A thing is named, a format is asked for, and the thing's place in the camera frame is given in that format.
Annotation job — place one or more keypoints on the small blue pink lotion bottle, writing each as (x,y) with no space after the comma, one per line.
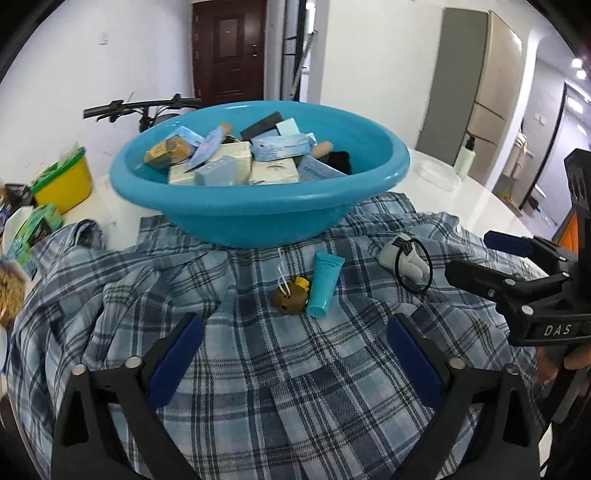
(205,147)

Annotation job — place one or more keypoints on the black framed glass sliding door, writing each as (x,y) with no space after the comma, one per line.
(293,46)

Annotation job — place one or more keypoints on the beige refrigerator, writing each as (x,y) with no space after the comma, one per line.
(461,92)

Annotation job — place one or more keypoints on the black bicycle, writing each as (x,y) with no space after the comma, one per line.
(138,105)

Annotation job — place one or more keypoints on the blue plastic basin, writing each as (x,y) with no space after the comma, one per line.
(258,217)

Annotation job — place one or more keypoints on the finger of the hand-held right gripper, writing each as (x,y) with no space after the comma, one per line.
(498,281)
(508,243)

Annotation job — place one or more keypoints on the brown carton box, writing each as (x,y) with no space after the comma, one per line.
(166,152)

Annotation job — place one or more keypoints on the yellow bucket green rim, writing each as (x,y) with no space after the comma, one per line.
(64,184)

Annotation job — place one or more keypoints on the dark brown entrance door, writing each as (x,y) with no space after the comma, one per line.
(228,50)

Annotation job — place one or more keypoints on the clear plastic lid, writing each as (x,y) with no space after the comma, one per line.
(438,177)

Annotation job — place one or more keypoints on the black square display box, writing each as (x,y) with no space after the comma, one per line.
(259,127)

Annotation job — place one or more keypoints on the blue plaid shirt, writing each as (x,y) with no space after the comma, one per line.
(286,397)

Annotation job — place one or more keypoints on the small wall switch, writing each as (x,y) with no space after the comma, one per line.
(540,118)

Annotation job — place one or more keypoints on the teal cosmetic tube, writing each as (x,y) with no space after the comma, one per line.
(323,286)

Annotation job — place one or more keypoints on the blue rectangular carton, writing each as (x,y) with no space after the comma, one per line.
(318,170)

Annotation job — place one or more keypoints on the orange panel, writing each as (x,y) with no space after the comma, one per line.
(567,237)

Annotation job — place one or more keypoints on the white sock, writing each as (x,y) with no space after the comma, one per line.
(411,267)

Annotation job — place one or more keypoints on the person's right hand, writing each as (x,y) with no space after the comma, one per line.
(579,357)

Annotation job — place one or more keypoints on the black snack pouch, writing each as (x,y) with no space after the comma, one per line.
(16,196)

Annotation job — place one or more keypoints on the light blue box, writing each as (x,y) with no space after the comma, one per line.
(217,170)

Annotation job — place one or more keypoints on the pale green pump bottle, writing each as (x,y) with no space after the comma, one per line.
(464,159)

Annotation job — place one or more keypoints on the green tissue pack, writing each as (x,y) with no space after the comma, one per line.
(34,235)

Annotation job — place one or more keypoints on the pale teal small box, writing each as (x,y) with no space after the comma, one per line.
(288,127)

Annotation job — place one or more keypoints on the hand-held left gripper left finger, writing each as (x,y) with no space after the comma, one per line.
(178,355)

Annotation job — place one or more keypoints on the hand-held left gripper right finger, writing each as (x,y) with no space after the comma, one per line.
(411,355)

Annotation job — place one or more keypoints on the black cloth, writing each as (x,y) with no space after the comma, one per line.
(339,161)

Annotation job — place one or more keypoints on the cream carton box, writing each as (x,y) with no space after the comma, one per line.
(235,159)
(274,171)

